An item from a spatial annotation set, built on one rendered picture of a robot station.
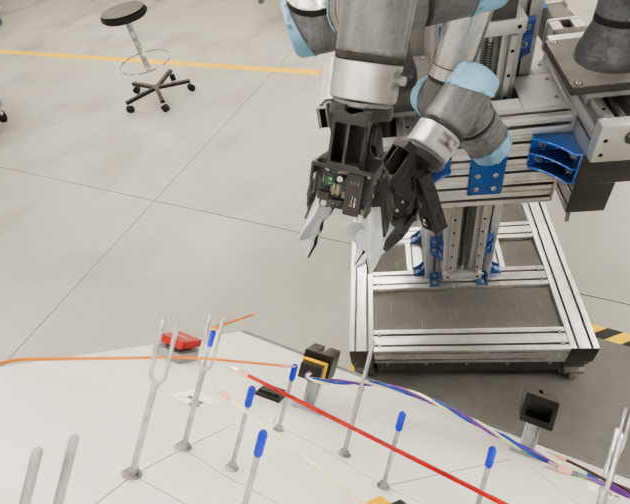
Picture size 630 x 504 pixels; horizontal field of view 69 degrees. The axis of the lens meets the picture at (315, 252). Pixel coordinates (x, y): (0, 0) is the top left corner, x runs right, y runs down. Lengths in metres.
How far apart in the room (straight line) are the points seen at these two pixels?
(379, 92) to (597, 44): 0.76
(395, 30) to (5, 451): 0.52
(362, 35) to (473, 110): 0.32
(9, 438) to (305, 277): 1.84
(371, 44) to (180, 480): 0.45
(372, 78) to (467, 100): 0.29
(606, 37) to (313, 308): 1.49
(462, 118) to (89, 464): 0.65
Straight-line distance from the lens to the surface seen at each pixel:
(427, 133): 0.75
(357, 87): 0.50
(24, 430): 0.54
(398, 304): 1.84
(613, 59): 1.20
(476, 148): 0.84
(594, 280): 2.32
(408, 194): 0.73
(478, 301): 1.87
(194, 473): 0.49
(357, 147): 0.52
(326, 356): 0.65
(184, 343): 0.76
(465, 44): 0.89
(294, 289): 2.21
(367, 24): 0.50
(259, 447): 0.39
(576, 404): 1.97
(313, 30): 1.02
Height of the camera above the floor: 1.72
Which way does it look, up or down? 47 degrees down
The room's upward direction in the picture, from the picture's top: 13 degrees counter-clockwise
